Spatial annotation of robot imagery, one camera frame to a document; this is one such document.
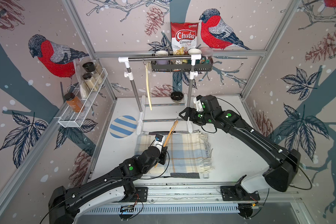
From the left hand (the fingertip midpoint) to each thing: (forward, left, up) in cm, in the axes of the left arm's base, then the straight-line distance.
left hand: (169, 145), depth 75 cm
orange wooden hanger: (+4, 0, +2) cm, 5 cm away
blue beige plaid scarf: (+2, -12, -14) cm, 19 cm away
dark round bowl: (+51, -6, -14) cm, 53 cm away
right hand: (+12, -7, +11) cm, 18 cm away
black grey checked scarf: (-12, -10, -16) cm, 22 cm away
